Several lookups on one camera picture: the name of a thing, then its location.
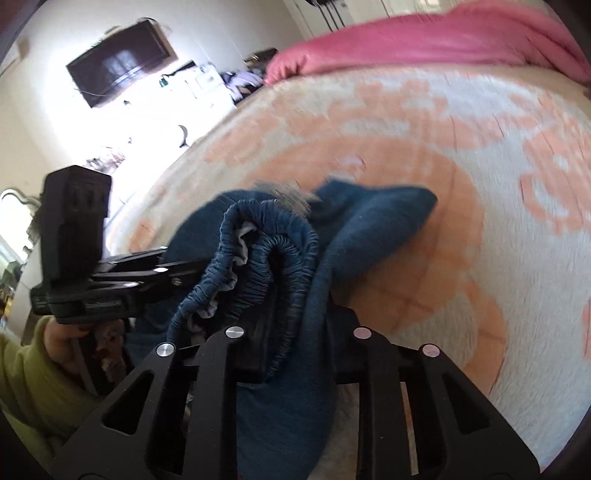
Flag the white cabinet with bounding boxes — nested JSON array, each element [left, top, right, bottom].
[[184, 64, 237, 109]]

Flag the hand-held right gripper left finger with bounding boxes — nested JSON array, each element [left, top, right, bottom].
[[52, 320, 274, 480]]

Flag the person's left forearm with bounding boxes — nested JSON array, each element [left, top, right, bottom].
[[0, 318, 108, 464]]

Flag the peach and white patterned blanket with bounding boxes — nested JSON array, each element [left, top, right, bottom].
[[105, 65, 591, 480]]

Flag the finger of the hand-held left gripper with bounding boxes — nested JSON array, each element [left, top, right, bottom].
[[92, 247, 217, 301]]

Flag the purple cloth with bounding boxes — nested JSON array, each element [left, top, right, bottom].
[[221, 69, 265, 103]]

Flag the blue denim pants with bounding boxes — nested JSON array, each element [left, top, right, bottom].
[[124, 179, 438, 480]]

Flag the black wall rack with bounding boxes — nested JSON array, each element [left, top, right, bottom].
[[305, 0, 348, 27]]

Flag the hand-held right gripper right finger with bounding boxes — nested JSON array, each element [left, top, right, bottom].
[[329, 305, 541, 480]]

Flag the pink quilt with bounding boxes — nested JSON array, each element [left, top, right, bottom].
[[264, 0, 588, 86]]

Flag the person's left hand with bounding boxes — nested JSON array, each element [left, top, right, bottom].
[[44, 318, 131, 386]]

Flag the black wall television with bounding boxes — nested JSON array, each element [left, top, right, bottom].
[[66, 19, 179, 110]]

